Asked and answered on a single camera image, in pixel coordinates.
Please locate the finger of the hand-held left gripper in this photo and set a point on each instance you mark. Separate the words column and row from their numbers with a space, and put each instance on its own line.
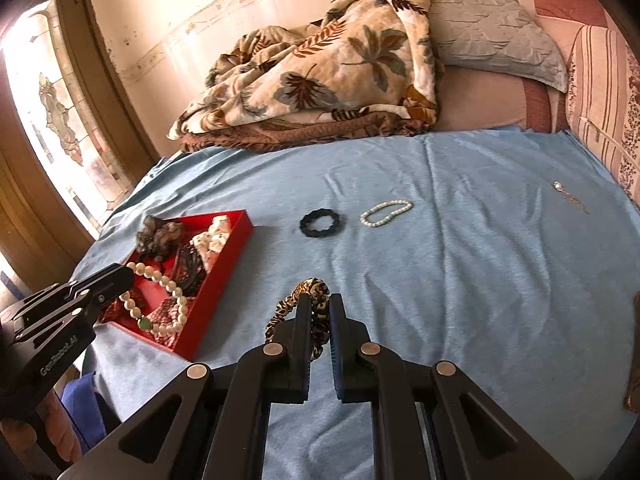
column 90, row 285
column 107, row 302

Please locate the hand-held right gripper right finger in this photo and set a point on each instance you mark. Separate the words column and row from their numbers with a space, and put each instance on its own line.
column 336, row 350

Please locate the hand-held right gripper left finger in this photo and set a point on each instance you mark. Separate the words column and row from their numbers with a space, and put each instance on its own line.
column 300, row 360

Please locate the red checked scrunchie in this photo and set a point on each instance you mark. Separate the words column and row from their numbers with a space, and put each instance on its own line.
column 165, row 310

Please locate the leopard print scrunchie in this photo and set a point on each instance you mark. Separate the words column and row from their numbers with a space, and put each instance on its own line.
column 310, row 287

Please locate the black flower hair claw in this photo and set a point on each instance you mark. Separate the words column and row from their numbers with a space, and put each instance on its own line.
column 190, row 270

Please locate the brown dark scrunchie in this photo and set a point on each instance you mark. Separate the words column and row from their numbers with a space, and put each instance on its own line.
column 165, row 235

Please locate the red tray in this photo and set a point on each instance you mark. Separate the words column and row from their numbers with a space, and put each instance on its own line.
column 220, row 285

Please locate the white cherry print scrunchie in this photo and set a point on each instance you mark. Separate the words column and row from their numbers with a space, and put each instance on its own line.
column 215, row 240

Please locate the dark blue fabric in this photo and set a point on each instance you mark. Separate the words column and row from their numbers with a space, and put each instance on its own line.
column 85, row 395

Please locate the wooden framed window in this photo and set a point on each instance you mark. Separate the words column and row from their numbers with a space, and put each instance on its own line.
column 65, row 110

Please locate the leaf print quilt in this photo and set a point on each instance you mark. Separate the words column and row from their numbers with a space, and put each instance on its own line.
column 325, row 75

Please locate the brown hair clip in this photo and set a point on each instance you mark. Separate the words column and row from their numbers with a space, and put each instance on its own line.
column 634, row 350

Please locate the grey quilted pillow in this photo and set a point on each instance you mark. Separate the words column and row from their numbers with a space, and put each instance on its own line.
column 495, row 35

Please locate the striped floral pillow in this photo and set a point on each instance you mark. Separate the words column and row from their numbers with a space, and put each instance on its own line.
column 610, row 110

